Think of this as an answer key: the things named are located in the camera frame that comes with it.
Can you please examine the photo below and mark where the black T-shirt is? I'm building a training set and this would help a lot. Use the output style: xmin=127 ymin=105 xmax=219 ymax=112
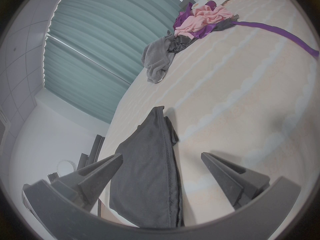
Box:
xmin=109 ymin=106 xmax=185 ymax=228

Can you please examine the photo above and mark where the pile of clothes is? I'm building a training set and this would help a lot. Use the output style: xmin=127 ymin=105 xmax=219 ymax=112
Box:
xmin=165 ymin=0 xmax=320 ymax=59

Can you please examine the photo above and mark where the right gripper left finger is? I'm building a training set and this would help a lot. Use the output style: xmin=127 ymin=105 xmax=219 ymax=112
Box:
xmin=51 ymin=153 xmax=123 ymax=207

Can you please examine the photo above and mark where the blue-green curtain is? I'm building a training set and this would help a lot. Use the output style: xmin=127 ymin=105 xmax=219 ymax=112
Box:
xmin=47 ymin=0 xmax=187 ymax=78
xmin=42 ymin=34 xmax=133 ymax=124

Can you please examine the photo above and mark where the white ceiling air conditioner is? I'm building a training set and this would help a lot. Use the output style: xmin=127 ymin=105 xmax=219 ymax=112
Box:
xmin=0 ymin=109 xmax=12 ymax=156

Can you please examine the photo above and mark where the grey garment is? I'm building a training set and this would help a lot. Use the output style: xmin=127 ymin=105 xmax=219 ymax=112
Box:
xmin=141 ymin=36 xmax=176 ymax=84

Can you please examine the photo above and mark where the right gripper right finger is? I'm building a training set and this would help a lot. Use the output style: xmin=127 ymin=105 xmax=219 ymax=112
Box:
xmin=201 ymin=152 xmax=271 ymax=207

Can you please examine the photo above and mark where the bed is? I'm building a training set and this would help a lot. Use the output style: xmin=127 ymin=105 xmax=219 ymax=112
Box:
xmin=96 ymin=0 xmax=320 ymax=228

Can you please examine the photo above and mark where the round white mirror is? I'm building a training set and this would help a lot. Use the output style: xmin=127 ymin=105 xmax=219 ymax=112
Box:
xmin=57 ymin=160 xmax=75 ymax=175

